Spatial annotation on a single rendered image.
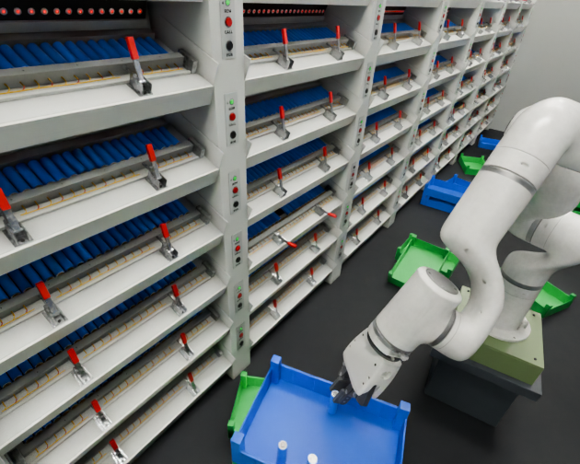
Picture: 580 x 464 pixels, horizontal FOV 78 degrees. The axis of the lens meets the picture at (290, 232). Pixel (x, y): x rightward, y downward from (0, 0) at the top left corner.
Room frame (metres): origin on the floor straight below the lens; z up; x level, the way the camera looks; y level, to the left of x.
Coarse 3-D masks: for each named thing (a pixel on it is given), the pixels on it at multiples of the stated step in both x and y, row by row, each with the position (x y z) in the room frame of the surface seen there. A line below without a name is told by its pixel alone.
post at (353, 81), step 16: (384, 0) 1.44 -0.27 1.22; (336, 16) 1.45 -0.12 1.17; (352, 16) 1.41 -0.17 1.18; (368, 16) 1.38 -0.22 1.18; (368, 32) 1.37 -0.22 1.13; (320, 80) 1.47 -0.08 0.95; (336, 80) 1.43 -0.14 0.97; (352, 80) 1.39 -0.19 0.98; (368, 96) 1.44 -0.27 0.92; (352, 128) 1.38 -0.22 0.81; (352, 144) 1.37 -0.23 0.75; (352, 160) 1.39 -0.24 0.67; (336, 176) 1.40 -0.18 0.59; (352, 192) 1.43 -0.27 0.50; (336, 224) 1.38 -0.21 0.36; (336, 240) 1.38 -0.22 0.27; (336, 256) 1.39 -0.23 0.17; (336, 272) 1.41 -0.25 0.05
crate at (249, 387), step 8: (240, 376) 0.77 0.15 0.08; (248, 376) 0.78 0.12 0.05; (240, 384) 0.75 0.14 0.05; (248, 384) 0.78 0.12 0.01; (256, 384) 0.78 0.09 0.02; (240, 392) 0.75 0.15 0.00; (248, 392) 0.75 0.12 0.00; (256, 392) 0.75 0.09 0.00; (240, 400) 0.72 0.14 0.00; (248, 400) 0.72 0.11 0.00; (240, 408) 0.69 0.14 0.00; (248, 408) 0.69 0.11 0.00; (232, 416) 0.63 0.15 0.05; (240, 416) 0.66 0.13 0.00; (232, 424) 0.59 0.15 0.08; (240, 424) 0.63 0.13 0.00; (232, 432) 0.59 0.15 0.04
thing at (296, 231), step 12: (336, 192) 1.39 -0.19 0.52; (324, 204) 1.31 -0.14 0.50; (336, 204) 1.34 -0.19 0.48; (312, 216) 1.22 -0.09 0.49; (324, 216) 1.26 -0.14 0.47; (300, 228) 1.13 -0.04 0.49; (288, 240) 1.06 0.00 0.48; (264, 252) 0.97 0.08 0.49; (276, 252) 1.01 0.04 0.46; (252, 264) 0.91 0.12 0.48
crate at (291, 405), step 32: (288, 384) 0.48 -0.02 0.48; (320, 384) 0.47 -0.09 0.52; (256, 416) 0.40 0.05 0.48; (288, 416) 0.41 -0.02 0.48; (320, 416) 0.41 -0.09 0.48; (352, 416) 0.42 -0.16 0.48; (384, 416) 0.42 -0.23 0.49; (256, 448) 0.34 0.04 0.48; (288, 448) 0.34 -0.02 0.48; (320, 448) 0.35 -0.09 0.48; (352, 448) 0.35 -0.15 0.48; (384, 448) 0.36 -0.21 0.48
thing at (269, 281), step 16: (320, 224) 1.42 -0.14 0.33; (304, 240) 1.26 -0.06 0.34; (320, 240) 1.32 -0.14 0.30; (288, 256) 1.18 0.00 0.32; (304, 256) 1.20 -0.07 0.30; (256, 272) 1.03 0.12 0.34; (272, 272) 1.06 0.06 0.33; (288, 272) 1.10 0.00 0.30; (256, 288) 0.97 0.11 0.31; (272, 288) 1.00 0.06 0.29; (256, 304) 0.92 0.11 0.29
